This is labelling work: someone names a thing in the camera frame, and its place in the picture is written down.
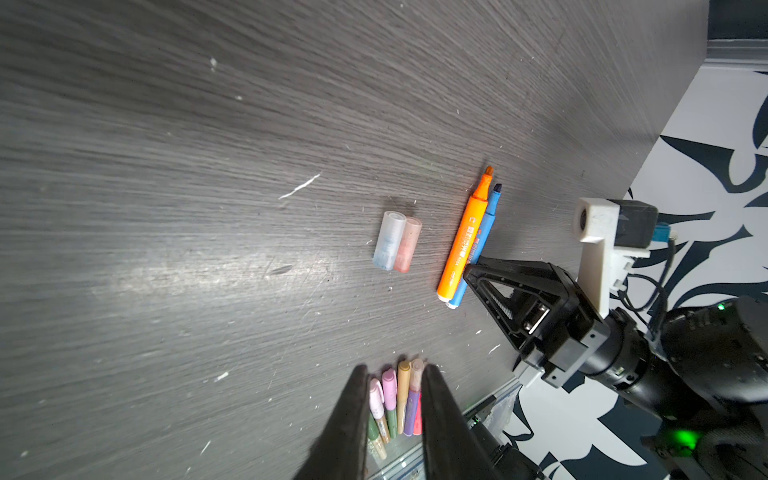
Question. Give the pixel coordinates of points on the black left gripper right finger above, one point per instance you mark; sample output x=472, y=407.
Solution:
x=450, y=451

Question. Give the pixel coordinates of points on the clear blue pen cap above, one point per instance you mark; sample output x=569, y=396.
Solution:
x=389, y=239

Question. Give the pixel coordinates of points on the green cap cream marker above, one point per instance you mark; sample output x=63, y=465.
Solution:
x=375, y=441

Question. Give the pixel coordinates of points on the orange highlighter pen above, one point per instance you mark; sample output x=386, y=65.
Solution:
x=465, y=237

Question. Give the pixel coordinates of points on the gold cap beige marker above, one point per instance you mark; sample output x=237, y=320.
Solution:
x=403, y=382

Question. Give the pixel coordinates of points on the purple highlighter pen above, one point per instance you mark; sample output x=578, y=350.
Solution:
x=414, y=391

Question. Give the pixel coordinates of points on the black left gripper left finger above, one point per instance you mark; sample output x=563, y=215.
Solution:
x=340, y=451

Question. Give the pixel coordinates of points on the light pink cap brown marker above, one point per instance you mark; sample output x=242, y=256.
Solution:
x=377, y=408

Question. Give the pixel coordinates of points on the clear orange pen cap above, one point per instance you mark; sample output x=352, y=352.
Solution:
x=407, y=247

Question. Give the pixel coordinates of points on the pink cap green marker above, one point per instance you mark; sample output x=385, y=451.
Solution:
x=389, y=385

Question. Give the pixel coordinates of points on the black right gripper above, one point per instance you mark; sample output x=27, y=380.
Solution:
x=536, y=306

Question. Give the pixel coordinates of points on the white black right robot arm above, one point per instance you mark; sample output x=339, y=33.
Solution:
x=701, y=371

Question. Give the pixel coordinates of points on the pink red highlighter pen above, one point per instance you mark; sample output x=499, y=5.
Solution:
x=418, y=423

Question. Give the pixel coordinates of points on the blue highlighter pen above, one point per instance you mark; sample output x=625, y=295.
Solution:
x=480, y=241

